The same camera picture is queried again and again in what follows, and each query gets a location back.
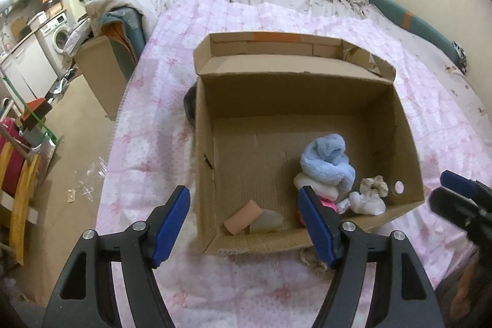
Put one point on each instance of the brown cardboard box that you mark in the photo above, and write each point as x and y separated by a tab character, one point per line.
269	166

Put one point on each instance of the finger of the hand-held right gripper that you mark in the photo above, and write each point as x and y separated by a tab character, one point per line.
459	182
449	207

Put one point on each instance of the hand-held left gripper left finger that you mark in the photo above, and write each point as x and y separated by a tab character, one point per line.
171	224

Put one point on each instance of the white washing machine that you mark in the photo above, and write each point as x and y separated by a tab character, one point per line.
55	39

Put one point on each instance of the red and yellow stand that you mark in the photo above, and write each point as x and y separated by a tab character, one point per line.
15	174

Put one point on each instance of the blue and orange clothes pile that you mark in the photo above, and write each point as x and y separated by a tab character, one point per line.
123	32

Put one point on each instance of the clear plastic packaging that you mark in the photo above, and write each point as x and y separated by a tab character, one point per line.
88	184

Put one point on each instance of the light blue fluffy towel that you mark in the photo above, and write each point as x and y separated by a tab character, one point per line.
326	161

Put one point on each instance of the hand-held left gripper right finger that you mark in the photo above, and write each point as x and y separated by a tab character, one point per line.
319	228

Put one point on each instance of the peach cylinder sponge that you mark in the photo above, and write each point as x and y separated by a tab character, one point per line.
242	218

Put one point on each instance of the white cloth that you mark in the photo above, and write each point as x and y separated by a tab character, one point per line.
363	204

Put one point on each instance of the dark grey cloth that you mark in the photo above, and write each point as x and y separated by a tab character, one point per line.
190	109

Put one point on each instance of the teal pillow with orange stripe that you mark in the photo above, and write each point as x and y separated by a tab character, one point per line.
415	24

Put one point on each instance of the beige bedside cabinet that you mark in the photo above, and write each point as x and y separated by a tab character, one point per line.
100	82

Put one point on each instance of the beige lace cloth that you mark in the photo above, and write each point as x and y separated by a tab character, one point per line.
310	259

